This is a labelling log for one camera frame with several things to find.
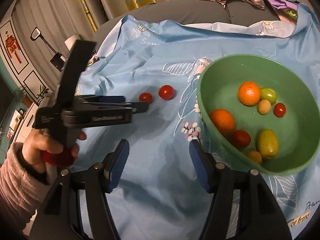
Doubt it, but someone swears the yellow-green lemon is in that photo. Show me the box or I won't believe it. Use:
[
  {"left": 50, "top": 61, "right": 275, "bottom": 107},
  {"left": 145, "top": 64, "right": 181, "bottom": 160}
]
[{"left": 256, "top": 129, "right": 279, "bottom": 160}]

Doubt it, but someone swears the green tomato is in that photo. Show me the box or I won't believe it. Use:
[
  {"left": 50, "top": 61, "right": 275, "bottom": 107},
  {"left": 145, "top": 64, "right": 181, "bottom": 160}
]
[{"left": 260, "top": 87, "right": 277, "bottom": 105}]

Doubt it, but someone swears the large orange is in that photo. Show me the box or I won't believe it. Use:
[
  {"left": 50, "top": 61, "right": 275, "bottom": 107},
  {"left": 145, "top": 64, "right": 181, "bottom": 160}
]
[{"left": 209, "top": 109, "right": 236, "bottom": 137}]

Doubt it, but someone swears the red gripper handle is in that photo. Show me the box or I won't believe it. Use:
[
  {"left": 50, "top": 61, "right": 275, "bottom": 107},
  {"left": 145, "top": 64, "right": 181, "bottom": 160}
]
[{"left": 41, "top": 148, "right": 75, "bottom": 167}]

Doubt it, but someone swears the grey sofa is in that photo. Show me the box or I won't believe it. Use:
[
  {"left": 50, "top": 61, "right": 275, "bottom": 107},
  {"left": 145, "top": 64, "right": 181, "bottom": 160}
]
[{"left": 93, "top": 0, "right": 281, "bottom": 48}]

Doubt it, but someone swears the red Chinese knot decoration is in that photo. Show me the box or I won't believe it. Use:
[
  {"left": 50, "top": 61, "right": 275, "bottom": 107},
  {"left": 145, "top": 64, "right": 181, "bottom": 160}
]
[{"left": 5, "top": 31, "right": 22, "bottom": 64}]

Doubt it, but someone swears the blue floral cloth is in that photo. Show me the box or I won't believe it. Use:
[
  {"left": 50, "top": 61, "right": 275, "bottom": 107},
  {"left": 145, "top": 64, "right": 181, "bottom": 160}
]
[{"left": 72, "top": 5, "right": 319, "bottom": 239}]

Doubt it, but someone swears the orange mandarin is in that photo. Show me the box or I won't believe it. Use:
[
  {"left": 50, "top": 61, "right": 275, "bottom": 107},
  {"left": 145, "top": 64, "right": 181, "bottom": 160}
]
[{"left": 238, "top": 81, "right": 261, "bottom": 106}]

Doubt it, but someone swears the black stand with mirror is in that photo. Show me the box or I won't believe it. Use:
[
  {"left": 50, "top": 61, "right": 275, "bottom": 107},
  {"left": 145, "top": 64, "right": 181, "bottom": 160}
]
[{"left": 30, "top": 27, "right": 66, "bottom": 72}]

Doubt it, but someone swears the white lamp shade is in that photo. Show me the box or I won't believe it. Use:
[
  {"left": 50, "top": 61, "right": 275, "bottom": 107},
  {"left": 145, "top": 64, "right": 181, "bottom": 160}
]
[{"left": 64, "top": 33, "right": 80, "bottom": 51}]

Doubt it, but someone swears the person left hand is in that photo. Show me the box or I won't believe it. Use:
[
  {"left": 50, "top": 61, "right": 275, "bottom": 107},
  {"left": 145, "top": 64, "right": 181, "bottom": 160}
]
[{"left": 22, "top": 128, "right": 87, "bottom": 174}]

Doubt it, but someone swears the grey curtain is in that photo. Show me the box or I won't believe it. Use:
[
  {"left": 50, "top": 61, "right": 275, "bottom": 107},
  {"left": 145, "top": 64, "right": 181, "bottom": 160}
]
[{"left": 11, "top": 0, "right": 296, "bottom": 91}]

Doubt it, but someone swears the small yellow-orange fruit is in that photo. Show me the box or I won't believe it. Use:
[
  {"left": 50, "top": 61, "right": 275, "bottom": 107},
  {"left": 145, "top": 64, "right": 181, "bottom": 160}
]
[{"left": 247, "top": 151, "right": 263, "bottom": 165}]

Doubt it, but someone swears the small tan round fruit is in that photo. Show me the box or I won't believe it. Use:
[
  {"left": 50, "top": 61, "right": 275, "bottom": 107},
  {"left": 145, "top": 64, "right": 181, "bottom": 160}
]
[{"left": 258, "top": 99, "right": 271, "bottom": 115}]

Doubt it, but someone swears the red cherry tomato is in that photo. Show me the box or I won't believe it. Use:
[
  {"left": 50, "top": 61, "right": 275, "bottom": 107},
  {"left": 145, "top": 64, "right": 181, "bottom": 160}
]
[
  {"left": 138, "top": 92, "right": 153, "bottom": 104},
  {"left": 158, "top": 85, "right": 175, "bottom": 100}
]

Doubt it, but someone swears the pink sleeve forearm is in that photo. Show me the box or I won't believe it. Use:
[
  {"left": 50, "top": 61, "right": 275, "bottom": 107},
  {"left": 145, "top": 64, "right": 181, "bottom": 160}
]
[{"left": 1, "top": 142, "right": 50, "bottom": 231}]

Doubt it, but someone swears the green plastic bowl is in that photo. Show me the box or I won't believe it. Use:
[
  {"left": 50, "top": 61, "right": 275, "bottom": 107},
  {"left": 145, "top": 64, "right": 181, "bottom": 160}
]
[{"left": 197, "top": 54, "right": 319, "bottom": 176}]

